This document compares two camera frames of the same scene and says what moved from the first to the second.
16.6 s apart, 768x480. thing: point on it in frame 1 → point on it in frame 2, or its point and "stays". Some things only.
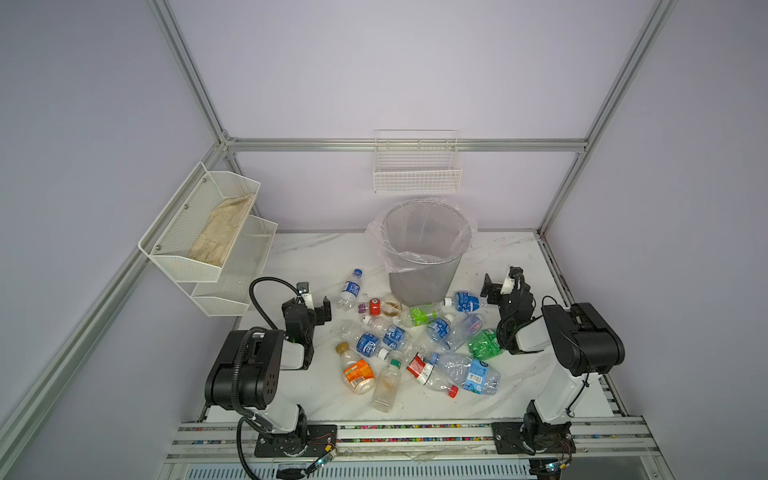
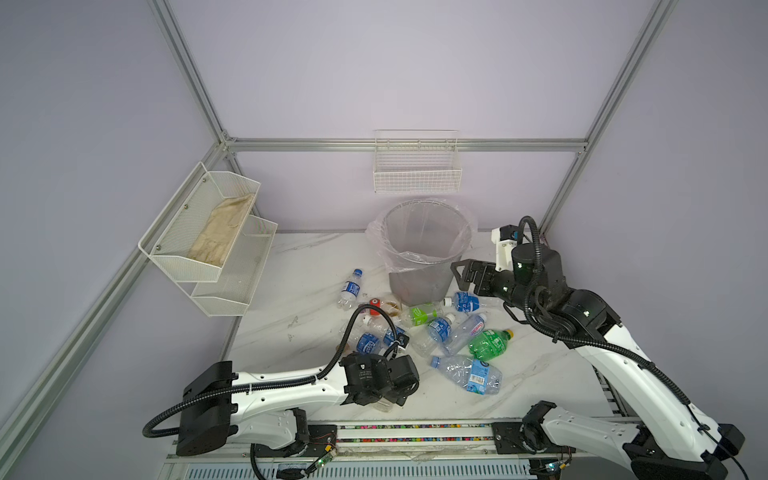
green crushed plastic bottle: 484,345 stays
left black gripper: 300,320 → 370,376
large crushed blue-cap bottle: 476,376 stays
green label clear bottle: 414,315 stays
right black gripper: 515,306 → 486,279
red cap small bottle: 375,307 stays
